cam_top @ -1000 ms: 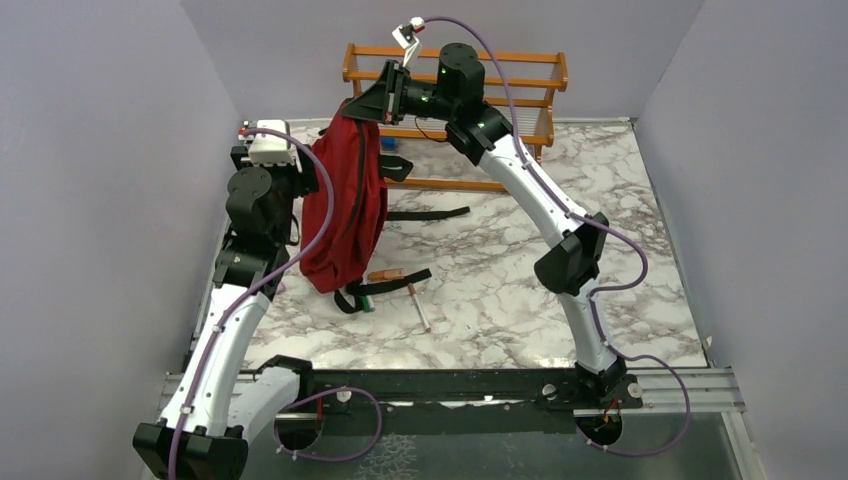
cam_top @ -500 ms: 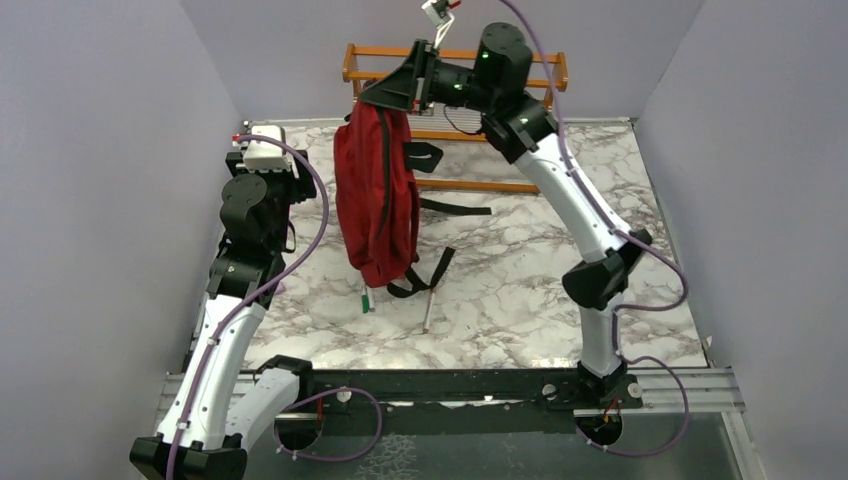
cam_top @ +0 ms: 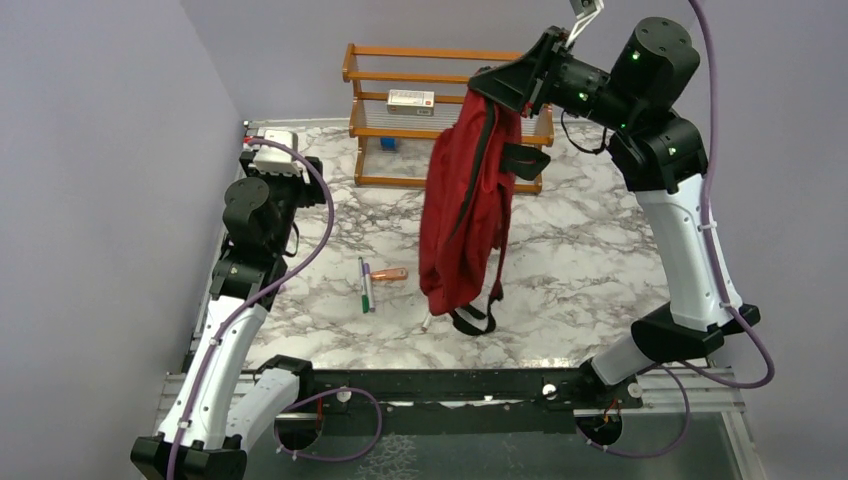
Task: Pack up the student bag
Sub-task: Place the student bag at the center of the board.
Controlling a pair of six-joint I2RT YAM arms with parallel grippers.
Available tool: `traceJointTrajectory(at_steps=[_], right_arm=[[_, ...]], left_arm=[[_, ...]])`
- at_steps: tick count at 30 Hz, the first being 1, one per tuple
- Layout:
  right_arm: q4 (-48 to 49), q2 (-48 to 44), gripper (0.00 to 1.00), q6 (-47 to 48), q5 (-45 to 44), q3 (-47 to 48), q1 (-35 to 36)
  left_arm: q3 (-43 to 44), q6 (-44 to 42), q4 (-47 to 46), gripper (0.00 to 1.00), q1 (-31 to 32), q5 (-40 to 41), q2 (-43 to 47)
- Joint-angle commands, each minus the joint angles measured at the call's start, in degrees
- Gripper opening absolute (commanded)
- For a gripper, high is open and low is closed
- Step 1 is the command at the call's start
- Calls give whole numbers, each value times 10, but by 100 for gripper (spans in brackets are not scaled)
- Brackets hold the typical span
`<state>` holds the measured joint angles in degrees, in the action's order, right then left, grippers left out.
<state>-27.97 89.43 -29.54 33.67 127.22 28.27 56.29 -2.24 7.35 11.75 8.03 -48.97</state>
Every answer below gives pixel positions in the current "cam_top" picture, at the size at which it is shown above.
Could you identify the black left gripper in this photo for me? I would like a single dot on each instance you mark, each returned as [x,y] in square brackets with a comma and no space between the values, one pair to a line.
[312,192]

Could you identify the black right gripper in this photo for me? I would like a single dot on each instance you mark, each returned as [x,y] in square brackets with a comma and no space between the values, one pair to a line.
[525,81]

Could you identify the red backpack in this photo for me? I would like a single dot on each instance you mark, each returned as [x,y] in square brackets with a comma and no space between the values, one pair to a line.
[467,208]

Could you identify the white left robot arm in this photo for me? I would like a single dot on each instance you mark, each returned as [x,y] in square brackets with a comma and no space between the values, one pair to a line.
[206,434]

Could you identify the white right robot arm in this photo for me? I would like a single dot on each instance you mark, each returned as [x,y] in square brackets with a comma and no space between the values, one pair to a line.
[664,163]

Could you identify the green marker pen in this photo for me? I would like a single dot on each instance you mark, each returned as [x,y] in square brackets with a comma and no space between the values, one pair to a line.
[365,303]

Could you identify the blue pencil sharpener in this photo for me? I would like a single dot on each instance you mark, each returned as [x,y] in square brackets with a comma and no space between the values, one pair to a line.
[388,143]

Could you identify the wooden two-tier shelf rack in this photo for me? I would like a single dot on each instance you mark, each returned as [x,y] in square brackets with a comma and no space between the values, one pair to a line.
[374,70]

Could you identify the white red box on shelf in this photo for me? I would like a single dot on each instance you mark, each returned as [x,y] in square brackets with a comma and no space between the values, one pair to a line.
[410,102]

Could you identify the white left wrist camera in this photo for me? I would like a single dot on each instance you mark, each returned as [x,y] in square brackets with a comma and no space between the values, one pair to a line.
[277,156]

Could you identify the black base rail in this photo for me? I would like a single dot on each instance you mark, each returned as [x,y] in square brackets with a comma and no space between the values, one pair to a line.
[361,402]

